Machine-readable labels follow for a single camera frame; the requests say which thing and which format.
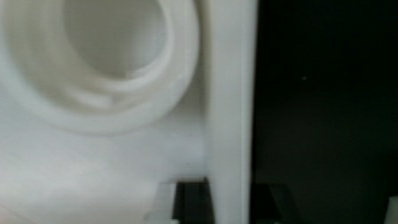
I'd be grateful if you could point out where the white square tabletop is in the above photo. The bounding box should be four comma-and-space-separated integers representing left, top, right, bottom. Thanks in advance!
0, 0, 259, 224

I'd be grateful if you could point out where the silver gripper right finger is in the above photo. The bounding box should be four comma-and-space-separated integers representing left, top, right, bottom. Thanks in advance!
250, 183, 302, 224

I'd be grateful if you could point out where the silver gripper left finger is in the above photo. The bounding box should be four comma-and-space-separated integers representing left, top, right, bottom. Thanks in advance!
172, 180, 213, 224

